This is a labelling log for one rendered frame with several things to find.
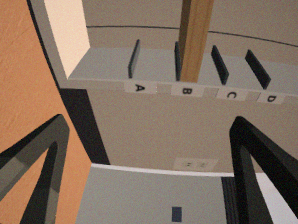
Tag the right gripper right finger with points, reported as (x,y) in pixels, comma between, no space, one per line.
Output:
(280,167)

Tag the light brown wooden board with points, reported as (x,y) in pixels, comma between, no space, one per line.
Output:
(194,26)

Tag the grey rectangular rack frame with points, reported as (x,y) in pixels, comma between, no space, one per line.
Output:
(77,66)

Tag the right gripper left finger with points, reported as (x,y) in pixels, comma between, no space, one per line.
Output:
(53,135)

